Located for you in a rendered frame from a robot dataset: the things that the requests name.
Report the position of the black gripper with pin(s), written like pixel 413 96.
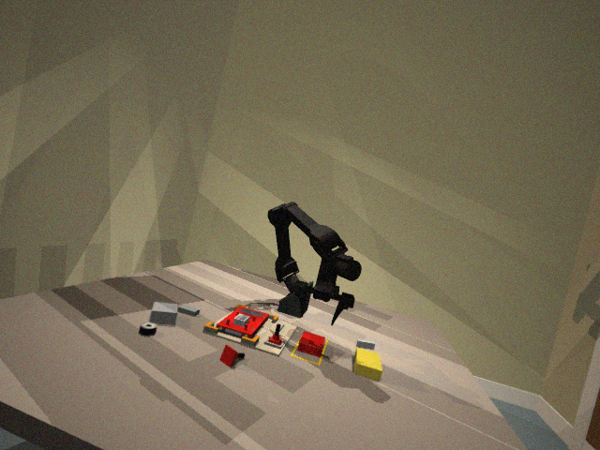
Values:
pixel 301 288

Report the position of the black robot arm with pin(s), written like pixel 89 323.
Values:
pixel 323 239

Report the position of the yellow box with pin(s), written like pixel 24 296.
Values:
pixel 368 364

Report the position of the black toy tyre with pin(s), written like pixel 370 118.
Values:
pixel 148 329

